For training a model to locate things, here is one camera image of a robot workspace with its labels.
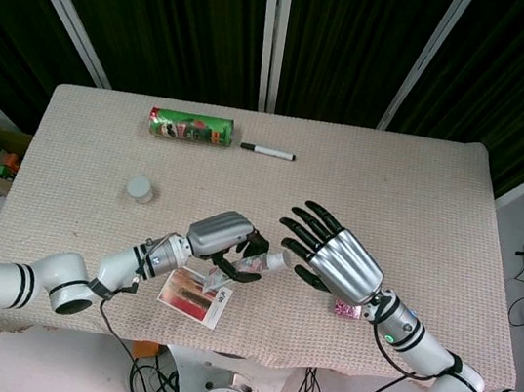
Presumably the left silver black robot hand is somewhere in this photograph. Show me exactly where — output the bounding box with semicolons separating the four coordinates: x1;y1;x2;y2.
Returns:
180;204;274;288

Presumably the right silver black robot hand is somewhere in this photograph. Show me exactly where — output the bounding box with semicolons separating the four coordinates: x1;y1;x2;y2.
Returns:
268;196;394;309

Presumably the white printed toothpaste tube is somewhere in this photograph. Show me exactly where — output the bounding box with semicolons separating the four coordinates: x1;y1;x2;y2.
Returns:
201;241;295;310

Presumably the pink patterned small box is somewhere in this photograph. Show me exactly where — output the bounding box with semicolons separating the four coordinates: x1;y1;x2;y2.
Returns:
332;296;365;323

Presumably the red photo postcard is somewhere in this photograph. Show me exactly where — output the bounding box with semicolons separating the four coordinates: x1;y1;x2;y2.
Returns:
152;262;236;333

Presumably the beige woven tablecloth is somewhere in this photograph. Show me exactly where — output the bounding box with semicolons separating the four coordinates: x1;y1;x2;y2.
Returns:
0;71;524;392

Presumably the small white round jar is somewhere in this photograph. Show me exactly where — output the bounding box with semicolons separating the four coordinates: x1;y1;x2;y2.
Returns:
123;174;157;206

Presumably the black white marker pen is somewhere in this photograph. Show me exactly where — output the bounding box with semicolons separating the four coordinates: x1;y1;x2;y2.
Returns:
239;140;299;163

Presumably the green cylindrical snack can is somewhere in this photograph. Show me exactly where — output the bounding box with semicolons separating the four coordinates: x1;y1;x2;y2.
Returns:
144;105;238;151

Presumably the orange small object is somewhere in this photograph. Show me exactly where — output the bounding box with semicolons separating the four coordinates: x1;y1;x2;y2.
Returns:
129;338;161;362

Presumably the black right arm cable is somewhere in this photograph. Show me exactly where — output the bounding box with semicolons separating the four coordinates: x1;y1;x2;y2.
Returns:
340;293;465;392

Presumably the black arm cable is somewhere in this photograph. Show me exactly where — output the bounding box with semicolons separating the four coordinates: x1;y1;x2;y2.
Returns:
86;268;167;392
340;293;465;392

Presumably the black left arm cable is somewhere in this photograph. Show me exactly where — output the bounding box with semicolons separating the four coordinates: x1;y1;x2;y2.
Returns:
86;268;167;392

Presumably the black cable bundle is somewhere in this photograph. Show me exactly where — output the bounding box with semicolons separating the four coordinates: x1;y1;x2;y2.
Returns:
126;352;192;392

